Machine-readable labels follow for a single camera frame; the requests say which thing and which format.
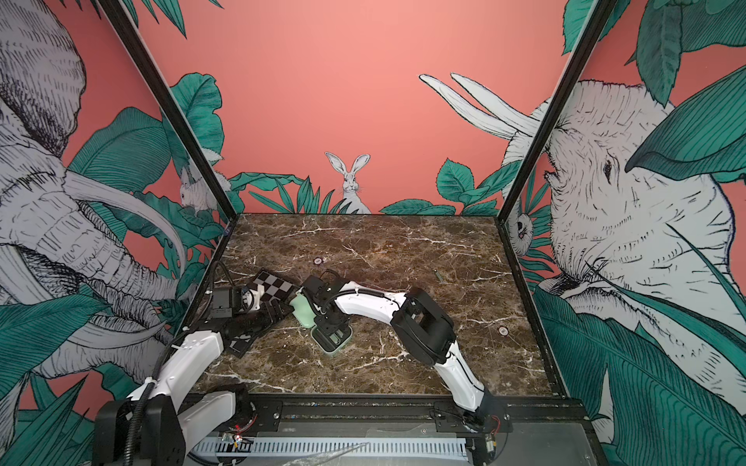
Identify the mint green nail clipper case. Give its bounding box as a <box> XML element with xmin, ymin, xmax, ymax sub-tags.
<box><xmin>289</xmin><ymin>291</ymin><xmax>353</xmax><ymax>355</ymax></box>

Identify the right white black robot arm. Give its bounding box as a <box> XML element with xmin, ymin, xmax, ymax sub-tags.
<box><xmin>289</xmin><ymin>276</ymin><xmax>512</xmax><ymax>434</ymax></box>

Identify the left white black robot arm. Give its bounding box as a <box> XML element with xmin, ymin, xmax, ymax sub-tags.
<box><xmin>92</xmin><ymin>285</ymin><xmax>291</xmax><ymax>465</ymax></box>

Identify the black white checkerboard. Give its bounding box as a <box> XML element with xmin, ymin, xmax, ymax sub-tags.
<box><xmin>223</xmin><ymin>269</ymin><xmax>299</xmax><ymax>358</ymax></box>

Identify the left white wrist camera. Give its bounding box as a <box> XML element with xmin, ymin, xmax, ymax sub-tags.
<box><xmin>242</xmin><ymin>285</ymin><xmax>265</xmax><ymax>313</ymax></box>

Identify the black front mounting rail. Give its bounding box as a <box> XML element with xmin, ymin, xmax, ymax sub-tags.
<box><xmin>236</xmin><ymin>392</ymin><xmax>593</xmax><ymax>435</ymax></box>

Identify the white slotted cable duct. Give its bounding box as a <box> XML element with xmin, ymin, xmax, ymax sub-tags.
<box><xmin>192</xmin><ymin>437</ymin><xmax>469</xmax><ymax>460</ymax></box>

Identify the left black frame post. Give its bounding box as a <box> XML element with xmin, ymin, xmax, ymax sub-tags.
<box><xmin>98</xmin><ymin>0</ymin><xmax>238</xmax><ymax>221</ymax></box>

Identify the black frame post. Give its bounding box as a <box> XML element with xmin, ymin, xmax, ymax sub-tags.
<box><xmin>495</xmin><ymin>0</ymin><xmax>617</xmax><ymax>227</ymax></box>
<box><xmin>98</xmin><ymin>0</ymin><xmax>238</xmax><ymax>221</ymax></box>

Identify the right black frame post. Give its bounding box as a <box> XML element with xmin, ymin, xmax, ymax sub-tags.
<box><xmin>495</xmin><ymin>0</ymin><xmax>617</xmax><ymax>227</ymax></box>

